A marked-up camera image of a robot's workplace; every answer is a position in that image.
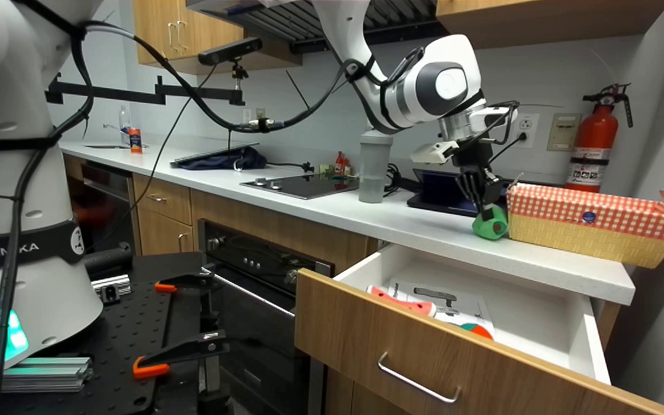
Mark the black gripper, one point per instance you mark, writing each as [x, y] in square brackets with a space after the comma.
[475, 163]

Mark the green pear plush toy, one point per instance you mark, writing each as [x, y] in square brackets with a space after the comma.
[492, 226]

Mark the red watermelon plush toy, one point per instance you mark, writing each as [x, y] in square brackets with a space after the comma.
[402, 300]

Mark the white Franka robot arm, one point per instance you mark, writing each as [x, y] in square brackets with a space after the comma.
[9, 78]

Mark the white drawer with wooden front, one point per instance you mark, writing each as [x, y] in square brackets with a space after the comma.
[346, 338]

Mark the black laptop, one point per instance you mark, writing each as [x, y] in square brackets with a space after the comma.
[436, 192]

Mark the grey shaker bottle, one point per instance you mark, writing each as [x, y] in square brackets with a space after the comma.
[373, 169]

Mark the white printed booklet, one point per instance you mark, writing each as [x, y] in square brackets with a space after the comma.
[424, 291]

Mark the red checkered basket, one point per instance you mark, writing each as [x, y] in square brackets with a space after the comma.
[594, 222]

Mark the red fire extinguisher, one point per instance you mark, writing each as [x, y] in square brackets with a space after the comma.
[596, 140]

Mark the small red figurine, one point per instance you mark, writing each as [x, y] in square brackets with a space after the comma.
[345, 165]

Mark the black cooktop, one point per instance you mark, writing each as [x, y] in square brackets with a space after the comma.
[300, 185]

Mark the dark range hood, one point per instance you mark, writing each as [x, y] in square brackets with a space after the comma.
[408, 19]

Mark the black built-in oven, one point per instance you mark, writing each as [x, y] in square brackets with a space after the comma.
[271, 330]

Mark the wooden lower cabinet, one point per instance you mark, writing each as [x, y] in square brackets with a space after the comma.
[161, 222]

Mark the small red can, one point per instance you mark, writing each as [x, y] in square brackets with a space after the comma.
[135, 142]

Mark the small white device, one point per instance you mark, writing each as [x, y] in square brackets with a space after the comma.
[114, 289]

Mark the black dishwasher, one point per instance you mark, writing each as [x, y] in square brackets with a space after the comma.
[101, 222]

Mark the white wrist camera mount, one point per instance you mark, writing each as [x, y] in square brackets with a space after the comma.
[478, 119]

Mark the white wall outlet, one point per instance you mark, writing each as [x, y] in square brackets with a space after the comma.
[530, 122]

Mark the beige switch plate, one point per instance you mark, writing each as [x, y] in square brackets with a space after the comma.
[564, 133]

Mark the black stereo camera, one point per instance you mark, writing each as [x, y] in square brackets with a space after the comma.
[229, 51]

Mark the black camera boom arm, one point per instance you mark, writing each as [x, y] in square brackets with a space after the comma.
[116, 90]

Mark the aluminium rail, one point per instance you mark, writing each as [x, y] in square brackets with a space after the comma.
[46, 372]

